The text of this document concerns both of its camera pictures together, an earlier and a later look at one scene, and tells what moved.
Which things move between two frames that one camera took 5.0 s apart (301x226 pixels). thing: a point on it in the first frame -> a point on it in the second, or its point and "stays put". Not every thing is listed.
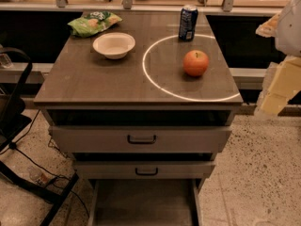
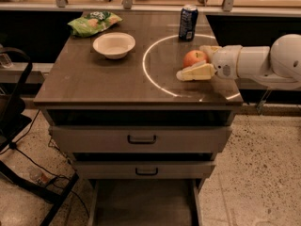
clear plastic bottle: (38, 177) stays put
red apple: (196, 62) stays put
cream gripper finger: (281, 82) -> (200, 71)
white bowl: (115, 45) stays put
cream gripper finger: (267, 29) -> (210, 50)
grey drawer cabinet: (144, 114) stays put
